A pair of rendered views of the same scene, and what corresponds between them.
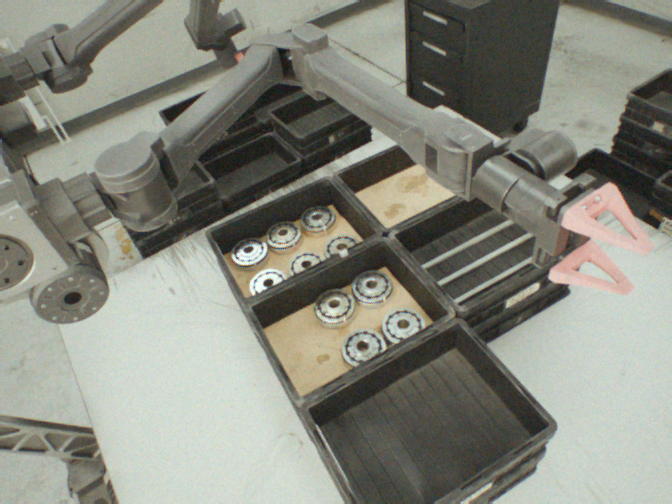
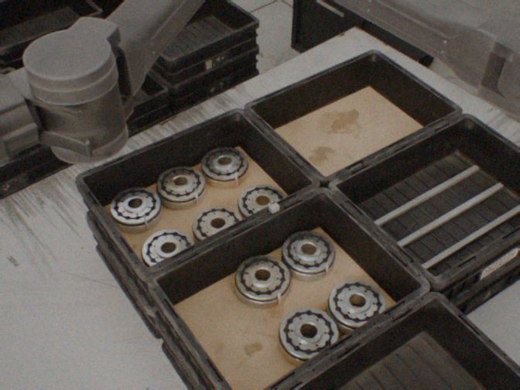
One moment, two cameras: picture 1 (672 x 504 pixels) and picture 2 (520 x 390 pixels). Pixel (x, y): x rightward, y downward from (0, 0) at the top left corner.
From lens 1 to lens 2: 0.22 m
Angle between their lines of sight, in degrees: 10
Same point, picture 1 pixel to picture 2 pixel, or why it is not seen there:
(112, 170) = (58, 70)
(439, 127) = (510, 32)
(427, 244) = (369, 199)
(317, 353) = (244, 341)
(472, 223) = (422, 172)
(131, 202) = (78, 120)
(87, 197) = (11, 109)
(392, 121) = (432, 24)
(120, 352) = not seen: outside the picture
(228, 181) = not seen: hidden behind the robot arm
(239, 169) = not seen: hidden behind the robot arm
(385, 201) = (308, 143)
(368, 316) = (306, 291)
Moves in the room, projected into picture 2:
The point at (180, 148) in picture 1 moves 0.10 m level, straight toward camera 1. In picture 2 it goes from (138, 46) to (183, 101)
